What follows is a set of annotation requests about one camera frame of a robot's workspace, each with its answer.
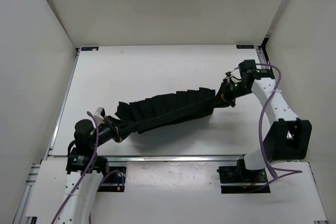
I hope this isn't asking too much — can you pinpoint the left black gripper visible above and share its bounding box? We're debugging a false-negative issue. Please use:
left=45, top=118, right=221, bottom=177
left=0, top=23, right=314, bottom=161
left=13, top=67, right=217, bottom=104
left=89, top=115, right=138, bottom=148

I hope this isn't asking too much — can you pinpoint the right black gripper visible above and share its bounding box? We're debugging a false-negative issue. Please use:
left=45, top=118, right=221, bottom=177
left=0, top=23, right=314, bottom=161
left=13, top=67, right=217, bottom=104
left=208, top=79, right=253, bottom=109

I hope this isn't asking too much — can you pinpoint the black pleated skirt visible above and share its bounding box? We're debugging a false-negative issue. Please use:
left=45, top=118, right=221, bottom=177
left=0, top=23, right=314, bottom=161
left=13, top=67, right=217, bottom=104
left=104, top=88, right=230, bottom=142

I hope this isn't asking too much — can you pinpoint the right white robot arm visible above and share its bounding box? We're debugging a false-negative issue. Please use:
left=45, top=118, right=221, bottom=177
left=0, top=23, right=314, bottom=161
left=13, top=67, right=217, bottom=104
left=218, top=60, right=312, bottom=182

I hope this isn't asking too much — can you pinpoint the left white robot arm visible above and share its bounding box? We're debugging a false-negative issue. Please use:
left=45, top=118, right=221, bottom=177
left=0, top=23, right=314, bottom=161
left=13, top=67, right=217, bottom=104
left=51, top=114, right=125, bottom=223

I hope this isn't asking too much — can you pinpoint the left blue corner label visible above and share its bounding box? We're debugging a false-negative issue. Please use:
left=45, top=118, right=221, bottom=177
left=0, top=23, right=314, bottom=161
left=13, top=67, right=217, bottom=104
left=81, top=47, right=99, bottom=51

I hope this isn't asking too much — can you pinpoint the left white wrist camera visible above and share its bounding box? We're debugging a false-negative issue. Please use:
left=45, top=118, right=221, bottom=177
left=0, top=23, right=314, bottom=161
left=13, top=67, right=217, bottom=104
left=94, top=107, right=106, bottom=121

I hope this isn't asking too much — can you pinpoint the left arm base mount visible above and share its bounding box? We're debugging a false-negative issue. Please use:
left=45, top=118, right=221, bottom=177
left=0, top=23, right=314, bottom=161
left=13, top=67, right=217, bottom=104
left=98, top=162, right=127, bottom=193

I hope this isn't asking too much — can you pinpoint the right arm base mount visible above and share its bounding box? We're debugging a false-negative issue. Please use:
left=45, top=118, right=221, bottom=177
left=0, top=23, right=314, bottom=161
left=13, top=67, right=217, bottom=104
left=216, top=159, right=270, bottom=194

